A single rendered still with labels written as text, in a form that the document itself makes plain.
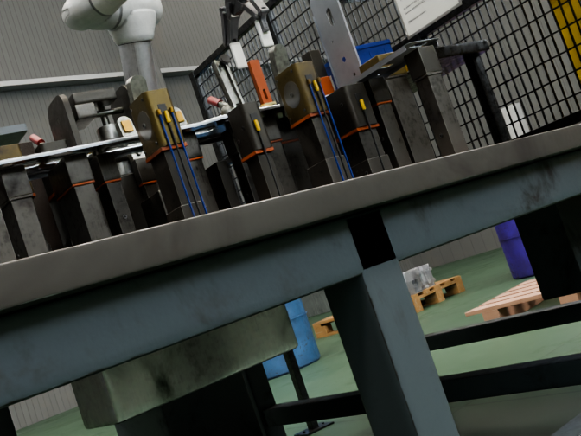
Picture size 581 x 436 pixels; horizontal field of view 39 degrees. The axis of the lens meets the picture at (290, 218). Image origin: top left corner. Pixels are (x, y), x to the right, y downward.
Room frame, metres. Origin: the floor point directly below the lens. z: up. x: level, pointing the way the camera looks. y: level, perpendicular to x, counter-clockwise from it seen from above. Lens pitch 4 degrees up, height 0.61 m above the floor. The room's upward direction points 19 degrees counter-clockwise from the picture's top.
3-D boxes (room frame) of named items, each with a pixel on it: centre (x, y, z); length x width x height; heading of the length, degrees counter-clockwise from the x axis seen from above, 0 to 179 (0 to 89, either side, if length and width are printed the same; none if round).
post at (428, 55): (1.76, -0.38, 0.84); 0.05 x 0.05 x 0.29; 34
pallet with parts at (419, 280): (7.48, -0.57, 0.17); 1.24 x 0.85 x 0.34; 44
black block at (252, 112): (1.72, 0.01, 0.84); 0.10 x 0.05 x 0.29; 34
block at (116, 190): (1.74, 0.35, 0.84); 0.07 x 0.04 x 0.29; 34
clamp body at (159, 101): (1.60, 0.19, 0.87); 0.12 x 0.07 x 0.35; 34
